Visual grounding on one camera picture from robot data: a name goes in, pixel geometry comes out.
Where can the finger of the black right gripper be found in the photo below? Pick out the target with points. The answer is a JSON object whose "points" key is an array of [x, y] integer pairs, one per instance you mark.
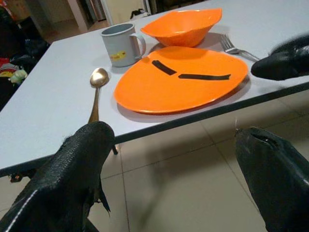
{"points": [[294, 44], [277, 67]]}

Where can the green plush toy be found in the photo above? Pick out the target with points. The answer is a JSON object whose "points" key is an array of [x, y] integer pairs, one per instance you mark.
{"points": [[18, 76]]}

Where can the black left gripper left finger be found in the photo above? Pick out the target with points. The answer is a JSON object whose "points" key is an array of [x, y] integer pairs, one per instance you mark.
{"points": [[60, 178]]}

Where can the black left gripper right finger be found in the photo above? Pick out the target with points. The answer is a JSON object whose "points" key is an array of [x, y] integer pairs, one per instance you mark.
{"points": [[280, 178]]}

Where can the golden metal spoon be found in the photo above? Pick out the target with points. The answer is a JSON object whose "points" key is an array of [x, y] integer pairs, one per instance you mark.
{"points": [[99, 77]]}

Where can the grey mug with yellow print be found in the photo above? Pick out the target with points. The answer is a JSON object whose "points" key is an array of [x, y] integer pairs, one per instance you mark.
{"points": [[118, 46]]}

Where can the silver metal fork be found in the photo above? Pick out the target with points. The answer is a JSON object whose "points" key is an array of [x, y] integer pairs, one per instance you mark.
{"points": [[229, 48]]}

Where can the black bag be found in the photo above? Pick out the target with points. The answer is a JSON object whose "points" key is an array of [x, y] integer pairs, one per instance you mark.
{"points": [[14, 41]]}

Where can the orange plastic plate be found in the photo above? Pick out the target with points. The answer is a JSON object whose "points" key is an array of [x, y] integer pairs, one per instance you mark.
{"points": [[169, 94]]}

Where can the orange plastic bowl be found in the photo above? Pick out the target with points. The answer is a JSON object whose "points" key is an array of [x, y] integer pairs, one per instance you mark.
{"points": [[183, 26]]}

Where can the black table leg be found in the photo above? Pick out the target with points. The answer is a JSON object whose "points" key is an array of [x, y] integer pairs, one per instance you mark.
{"points": [[115, 149]]}

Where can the short black tape strip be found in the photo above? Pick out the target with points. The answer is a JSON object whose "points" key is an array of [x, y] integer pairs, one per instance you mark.
{"points": [[164, 67]]}

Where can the long black tape strip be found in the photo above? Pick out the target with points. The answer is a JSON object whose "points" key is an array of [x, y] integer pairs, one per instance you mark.
{"points": [[205, 77]]}

